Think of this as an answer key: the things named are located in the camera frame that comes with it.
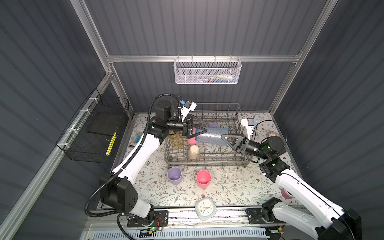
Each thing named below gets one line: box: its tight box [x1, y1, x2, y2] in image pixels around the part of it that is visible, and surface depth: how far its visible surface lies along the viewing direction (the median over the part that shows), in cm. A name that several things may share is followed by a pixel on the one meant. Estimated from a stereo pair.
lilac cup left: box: [167, 167, 182, 185], surface depth 82 cm
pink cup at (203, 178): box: [196, 169, 212, 189], surface depth 86 cm
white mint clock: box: [195, 197, 217, 221], surface depth 76 cm
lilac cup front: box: [209, 122, 218, 128], surface depth 93 cm
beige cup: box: [188, 145, 200, 161], surface depth 86 cm
